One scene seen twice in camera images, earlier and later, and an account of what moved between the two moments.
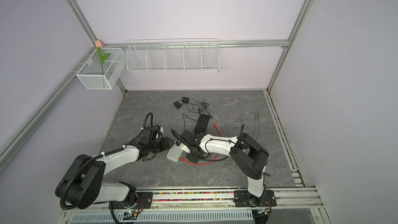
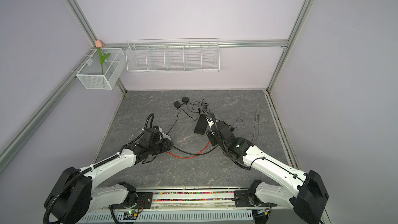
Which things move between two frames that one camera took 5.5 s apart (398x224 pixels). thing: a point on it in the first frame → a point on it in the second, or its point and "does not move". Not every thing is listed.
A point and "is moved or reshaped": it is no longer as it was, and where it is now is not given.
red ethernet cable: x=206 y=164 is moved or reshaped
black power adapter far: x=185 y=99 does not move
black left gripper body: x=160 y=145 does not move
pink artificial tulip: x=99 y=45 does not move
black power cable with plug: x=183 y=114 → x=176 y=119
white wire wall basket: x=176 y=55 does not move
